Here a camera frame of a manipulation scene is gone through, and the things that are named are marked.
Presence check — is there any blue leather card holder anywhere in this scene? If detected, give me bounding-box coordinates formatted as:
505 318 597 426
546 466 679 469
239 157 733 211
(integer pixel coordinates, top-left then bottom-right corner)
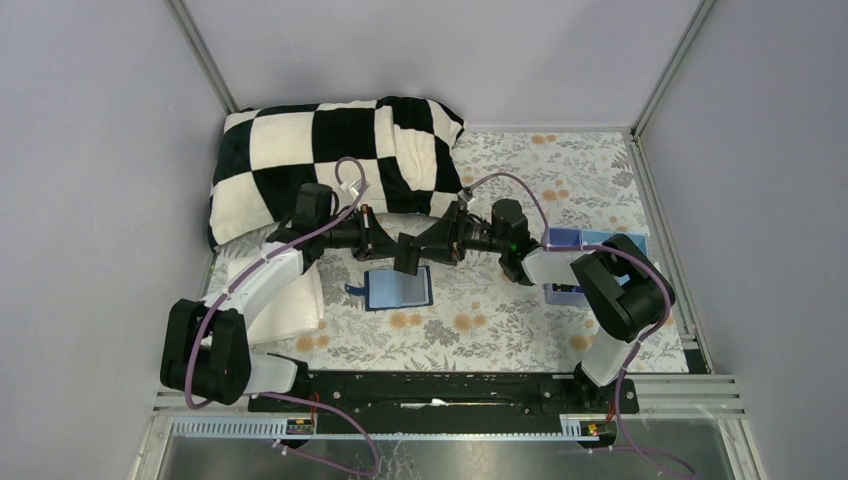
345 266 434 312

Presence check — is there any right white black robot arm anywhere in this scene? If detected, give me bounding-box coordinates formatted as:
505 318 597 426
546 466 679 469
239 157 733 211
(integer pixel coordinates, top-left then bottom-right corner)
394 199 674 387

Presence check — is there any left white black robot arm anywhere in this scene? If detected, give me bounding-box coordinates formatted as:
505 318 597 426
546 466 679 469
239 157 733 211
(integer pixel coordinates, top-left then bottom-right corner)
160 183 397 409

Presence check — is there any floral patterned bed sheet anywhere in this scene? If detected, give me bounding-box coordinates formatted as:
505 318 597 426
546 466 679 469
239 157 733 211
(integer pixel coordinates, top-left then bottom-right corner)
258 132 650 372

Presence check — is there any black white checkered pillow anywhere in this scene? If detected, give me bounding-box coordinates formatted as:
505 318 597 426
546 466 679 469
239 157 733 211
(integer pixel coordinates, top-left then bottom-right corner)
207 96 466 249

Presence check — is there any folded white towel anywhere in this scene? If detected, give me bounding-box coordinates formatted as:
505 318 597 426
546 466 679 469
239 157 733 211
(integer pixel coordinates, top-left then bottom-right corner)
222 249 324 346

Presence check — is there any blue plastic compartment tray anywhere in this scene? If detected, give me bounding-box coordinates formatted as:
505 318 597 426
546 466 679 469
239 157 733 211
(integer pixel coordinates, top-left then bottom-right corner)
543 227 649 308

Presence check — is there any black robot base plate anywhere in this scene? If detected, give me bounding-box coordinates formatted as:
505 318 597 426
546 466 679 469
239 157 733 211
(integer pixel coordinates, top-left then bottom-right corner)
248 370 639 433

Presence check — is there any slotted grey cable duct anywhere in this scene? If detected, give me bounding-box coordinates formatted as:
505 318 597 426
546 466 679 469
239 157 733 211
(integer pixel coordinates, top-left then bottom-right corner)
171 416 601 443

